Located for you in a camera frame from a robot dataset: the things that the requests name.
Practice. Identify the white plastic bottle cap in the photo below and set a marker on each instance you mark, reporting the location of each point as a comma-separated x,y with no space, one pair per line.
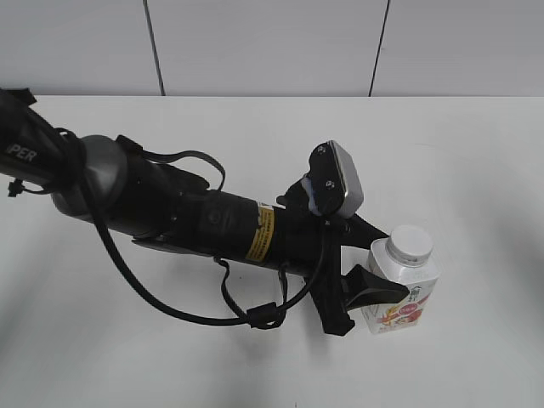
410,245

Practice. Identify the white Yili Changqing yogurt bottle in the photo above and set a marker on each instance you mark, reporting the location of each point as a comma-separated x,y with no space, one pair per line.
417,282

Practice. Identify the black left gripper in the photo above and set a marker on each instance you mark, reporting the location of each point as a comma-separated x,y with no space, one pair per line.
308,244

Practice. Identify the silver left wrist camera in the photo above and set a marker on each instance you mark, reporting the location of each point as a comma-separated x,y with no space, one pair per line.
332,183

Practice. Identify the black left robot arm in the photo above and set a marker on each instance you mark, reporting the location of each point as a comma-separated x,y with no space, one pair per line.
117,185

